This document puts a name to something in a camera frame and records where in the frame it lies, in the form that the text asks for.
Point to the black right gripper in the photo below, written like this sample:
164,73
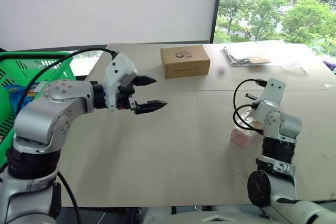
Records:
253,97

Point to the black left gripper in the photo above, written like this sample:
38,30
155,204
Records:
125,93

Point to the clear pack with pink contents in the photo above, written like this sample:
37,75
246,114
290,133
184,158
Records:
241,137

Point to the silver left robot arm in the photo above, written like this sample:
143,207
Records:
34,119

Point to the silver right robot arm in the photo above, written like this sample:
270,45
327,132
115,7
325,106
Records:
288,124

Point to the green plastic basket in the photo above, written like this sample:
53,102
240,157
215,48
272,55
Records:
60,72

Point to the brown paper card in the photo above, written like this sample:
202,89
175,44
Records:
258,60

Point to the pile of clear plastic bags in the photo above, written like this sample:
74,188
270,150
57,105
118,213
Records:
236,54

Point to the brown cardboard box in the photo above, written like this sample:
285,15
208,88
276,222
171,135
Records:
183,61

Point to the small clear plastic bag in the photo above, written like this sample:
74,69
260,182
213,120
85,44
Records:
295,66

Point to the purple object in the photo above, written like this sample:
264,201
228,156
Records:
331,66

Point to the green trees outside window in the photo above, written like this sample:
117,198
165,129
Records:
262,11

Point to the blue snack bag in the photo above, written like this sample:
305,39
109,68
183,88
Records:
15,95

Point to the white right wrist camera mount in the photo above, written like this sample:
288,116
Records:
274,89

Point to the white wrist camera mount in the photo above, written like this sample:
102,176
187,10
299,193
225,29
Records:
274,89
118,69

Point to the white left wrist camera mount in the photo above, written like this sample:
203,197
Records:
118,69

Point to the black window frame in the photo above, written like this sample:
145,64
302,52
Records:
216,6

